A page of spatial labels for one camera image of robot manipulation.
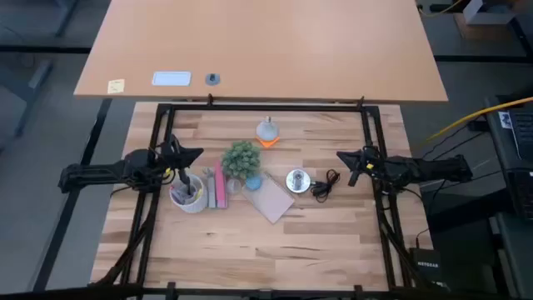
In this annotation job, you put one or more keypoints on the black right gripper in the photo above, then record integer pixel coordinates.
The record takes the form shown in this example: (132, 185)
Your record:
(370, 162)

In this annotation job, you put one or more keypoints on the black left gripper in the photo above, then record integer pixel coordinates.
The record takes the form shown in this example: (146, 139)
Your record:
(171, 154)

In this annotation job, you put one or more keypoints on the white reflector lightbulb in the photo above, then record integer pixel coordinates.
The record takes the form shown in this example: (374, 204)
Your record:
(267, 130)

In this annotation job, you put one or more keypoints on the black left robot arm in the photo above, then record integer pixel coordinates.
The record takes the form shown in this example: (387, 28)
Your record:
(96, 171)

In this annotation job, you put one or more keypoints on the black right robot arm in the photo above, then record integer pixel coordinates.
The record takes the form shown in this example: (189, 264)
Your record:
(424, 168)

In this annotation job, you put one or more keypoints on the black marker pen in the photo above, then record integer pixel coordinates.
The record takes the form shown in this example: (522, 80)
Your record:
(188, 188)

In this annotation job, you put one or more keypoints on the yellow highlighter pen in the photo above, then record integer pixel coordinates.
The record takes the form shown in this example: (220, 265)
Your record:
(199, 194)

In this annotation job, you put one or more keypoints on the grey stapler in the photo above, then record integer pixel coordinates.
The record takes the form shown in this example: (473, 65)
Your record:
(210, 193)

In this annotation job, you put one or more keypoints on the white textured pen cup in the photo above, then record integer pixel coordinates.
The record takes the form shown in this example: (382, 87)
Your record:
(195, 205)

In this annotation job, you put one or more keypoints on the green artificial potted plant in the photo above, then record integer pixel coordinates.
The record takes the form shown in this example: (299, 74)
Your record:
(241, 160)

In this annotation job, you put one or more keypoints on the clear tape roll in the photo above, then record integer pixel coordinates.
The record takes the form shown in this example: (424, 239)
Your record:
(234, 186)

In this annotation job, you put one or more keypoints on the white rectangular card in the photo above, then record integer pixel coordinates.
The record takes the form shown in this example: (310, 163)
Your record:
(171, 78)

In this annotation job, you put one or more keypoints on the orange sticky note pad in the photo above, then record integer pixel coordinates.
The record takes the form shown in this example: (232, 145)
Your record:
(268, 143)

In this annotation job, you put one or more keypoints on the kraft spiral notebook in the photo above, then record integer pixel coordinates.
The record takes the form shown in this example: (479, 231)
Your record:
(270, 202)

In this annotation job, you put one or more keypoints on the yellow sticky note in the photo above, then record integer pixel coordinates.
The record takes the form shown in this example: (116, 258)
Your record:
(116, 86)

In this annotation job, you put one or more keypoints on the black Netgear router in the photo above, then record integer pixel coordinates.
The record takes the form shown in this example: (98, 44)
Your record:
(426, 264)

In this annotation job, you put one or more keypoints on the beige desk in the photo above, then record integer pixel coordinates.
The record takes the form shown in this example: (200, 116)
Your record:
(266, 46)

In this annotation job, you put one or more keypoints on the black computer tower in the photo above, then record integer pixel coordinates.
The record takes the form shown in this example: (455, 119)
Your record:
(510, 158)

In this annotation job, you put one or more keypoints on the cardboard box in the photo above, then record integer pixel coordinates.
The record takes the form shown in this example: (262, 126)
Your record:
(470, 32)

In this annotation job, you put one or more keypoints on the grey desk base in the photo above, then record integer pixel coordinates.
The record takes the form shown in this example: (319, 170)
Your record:
(25, 104)

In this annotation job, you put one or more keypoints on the grey box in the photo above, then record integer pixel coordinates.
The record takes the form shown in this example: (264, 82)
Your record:
(487, 14)

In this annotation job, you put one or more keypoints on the black frame clamp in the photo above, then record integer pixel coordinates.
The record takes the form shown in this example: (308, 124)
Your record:
(210, 99)
(360, 102)

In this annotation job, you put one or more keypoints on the black aluminium table frame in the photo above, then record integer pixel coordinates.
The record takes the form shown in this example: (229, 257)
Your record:
(266, 107)

